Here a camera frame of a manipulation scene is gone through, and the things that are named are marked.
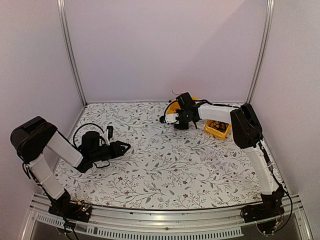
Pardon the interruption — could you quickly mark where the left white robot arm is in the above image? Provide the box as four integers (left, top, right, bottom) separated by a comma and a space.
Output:
10, 116, 131, 217

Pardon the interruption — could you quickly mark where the right arm black hose cable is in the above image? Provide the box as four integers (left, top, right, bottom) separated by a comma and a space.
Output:
163, 99, 180, 118

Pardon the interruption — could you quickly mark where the right yellow plastic bin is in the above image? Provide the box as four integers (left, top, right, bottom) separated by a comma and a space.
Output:
204, 120, 232, 140

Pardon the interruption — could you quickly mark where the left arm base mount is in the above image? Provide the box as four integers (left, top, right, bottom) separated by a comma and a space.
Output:
48, 200, 93, 223

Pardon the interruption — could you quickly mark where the left arm black hose cable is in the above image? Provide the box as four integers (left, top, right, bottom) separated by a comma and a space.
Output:
72, 123, 106, 148

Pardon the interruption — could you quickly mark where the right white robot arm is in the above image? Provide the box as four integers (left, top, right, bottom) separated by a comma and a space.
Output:
165, 102, 285, 218

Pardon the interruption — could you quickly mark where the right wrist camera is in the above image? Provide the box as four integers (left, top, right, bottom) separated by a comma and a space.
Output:
159, 113, 179, 125

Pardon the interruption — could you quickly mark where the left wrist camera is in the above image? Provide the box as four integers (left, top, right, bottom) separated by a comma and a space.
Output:
103, 125, 114, 146

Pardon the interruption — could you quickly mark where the aluminium front rail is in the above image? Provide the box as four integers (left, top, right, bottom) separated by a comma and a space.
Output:
22, 193, 315, 240

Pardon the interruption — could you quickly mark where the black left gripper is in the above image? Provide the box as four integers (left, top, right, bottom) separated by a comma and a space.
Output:
90, 141, 131, 163

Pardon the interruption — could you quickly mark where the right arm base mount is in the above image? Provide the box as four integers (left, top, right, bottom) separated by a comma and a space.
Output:
240, 194, 285, 235

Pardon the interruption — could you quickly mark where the yellow plastic bin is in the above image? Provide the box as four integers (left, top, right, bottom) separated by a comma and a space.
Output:
204, 120, 232, 140
163, 92, 200, 115

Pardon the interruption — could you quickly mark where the right aluminium frame post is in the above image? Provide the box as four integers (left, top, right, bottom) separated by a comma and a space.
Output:
246, 0, 275, 104

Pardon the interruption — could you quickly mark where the left yellow plastic bin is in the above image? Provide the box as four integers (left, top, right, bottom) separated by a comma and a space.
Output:
163, 92, 200, 115

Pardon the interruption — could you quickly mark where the arm black hose cable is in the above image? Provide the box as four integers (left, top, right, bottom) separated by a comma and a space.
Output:
72, 123, 106, 148
163, 99, 180, 118

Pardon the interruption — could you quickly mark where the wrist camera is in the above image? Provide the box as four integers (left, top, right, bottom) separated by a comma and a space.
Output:
159, 113, 179, 125
103, 125, 114, 146

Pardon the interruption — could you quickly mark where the left aluminium frame post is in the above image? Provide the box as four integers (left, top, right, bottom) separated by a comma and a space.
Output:
56, 0, 88, 107

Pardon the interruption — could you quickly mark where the aluminium frame post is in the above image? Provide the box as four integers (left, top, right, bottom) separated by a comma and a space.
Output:
56, 0, 88, 107
246, 0, 275, 104

